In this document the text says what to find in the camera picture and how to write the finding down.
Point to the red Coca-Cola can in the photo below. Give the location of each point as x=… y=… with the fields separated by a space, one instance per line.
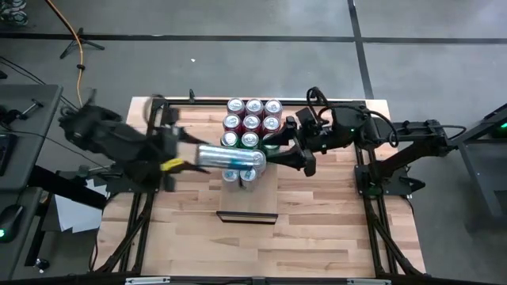
x=252 y=122

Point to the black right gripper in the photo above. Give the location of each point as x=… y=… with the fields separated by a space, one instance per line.
x=317 y=134

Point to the wooden shelf black metal frame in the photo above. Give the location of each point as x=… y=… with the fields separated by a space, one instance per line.
x=247 y=202

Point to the silver red soda can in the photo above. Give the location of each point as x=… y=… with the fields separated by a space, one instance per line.
x=236 y=106
x=232 y=122
x=254 y=106
x=273 y=107
x=271 y=123

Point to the black frame bracket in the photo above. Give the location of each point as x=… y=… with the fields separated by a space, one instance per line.
x=192 y=94

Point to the slim silver blue can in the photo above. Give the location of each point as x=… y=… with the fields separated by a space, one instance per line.
x=248 y=177
x=230 y=178
x=226 y=157

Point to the metal hand tool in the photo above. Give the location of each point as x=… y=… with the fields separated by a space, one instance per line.
x=29 y=107

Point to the person's shoe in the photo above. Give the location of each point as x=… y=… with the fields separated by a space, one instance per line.
x=14 y=14

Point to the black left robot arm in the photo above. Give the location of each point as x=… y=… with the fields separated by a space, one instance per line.
x=103 y=134

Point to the yellow tag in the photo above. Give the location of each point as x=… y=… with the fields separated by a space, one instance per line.
x=172 y=164

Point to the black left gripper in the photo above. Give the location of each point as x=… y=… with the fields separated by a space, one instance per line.
x=168 y=146

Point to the grey side table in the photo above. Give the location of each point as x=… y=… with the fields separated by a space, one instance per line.
x=24 y=253
x=49 y=93

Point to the black diagonal beam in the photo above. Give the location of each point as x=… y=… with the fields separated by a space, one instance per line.
x=67 y=189

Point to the black metal table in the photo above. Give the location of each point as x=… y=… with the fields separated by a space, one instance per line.
x=481 y=192

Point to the green soda can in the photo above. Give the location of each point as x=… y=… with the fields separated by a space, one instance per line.
x=271 y=149
x=249 y=139
x=229 y=139

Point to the silver edge bracket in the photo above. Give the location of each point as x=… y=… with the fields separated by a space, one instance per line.
x=147 y=280
x=368 y=282

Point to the black knob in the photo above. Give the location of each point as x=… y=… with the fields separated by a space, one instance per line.
x=41 y=263

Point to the black tripod stand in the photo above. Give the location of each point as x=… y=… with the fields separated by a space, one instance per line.
x=80 y=39

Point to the dark keyboard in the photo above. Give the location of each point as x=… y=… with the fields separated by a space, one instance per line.
x=4 y=152

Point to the white paper sheets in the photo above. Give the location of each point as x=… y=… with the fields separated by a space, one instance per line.
x=75 y=211

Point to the black computer mouse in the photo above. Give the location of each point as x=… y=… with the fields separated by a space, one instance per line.
x=10 y=221

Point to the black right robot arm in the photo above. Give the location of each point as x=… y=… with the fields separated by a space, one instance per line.
x=396 y=134

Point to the black aluminium table frame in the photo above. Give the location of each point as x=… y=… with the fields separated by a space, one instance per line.
x=206 y=102

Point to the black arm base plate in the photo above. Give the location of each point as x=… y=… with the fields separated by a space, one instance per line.
x=119 y=186
x=396 y=187

